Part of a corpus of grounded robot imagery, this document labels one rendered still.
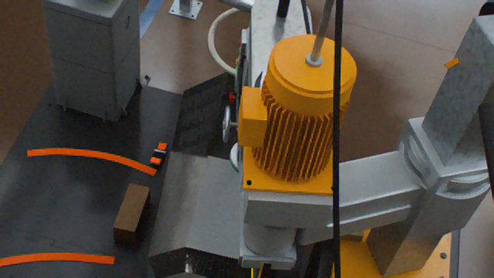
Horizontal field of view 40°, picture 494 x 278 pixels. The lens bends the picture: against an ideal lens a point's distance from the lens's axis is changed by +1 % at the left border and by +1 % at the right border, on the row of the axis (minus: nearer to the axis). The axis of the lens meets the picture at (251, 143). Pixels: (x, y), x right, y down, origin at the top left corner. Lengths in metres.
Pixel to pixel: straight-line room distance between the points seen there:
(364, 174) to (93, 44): 2.01
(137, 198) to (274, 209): 1.89
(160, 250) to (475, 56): 1.56
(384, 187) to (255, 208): 0.56
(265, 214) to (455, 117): 0.69
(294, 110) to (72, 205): 2.37
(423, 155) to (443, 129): 0.13
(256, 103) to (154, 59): 2.91
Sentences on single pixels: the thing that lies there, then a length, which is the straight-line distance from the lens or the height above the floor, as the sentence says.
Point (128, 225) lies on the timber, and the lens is 3.72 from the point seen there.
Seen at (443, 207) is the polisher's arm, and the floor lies 1.40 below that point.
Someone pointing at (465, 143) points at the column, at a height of 1.68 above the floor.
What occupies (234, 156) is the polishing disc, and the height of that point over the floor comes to 0.83.
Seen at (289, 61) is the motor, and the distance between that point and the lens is 1.76.
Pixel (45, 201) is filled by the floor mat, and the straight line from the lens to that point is 3.99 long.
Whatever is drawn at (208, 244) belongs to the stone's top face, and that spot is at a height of 0.81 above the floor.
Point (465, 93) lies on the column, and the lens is 2.20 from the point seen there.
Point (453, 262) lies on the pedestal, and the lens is 3.19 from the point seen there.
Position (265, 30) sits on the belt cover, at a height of 1.68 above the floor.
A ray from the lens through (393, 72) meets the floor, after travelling 4.95.
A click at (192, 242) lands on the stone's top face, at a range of 2.88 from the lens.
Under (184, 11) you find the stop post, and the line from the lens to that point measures 5.07.
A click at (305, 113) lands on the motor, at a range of 1.75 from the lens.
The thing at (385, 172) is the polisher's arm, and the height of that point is 1.46.
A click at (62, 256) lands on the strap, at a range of 3.78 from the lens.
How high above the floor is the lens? 3.29
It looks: 50 degrees down
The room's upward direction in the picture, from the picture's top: 11 degrees clockwise
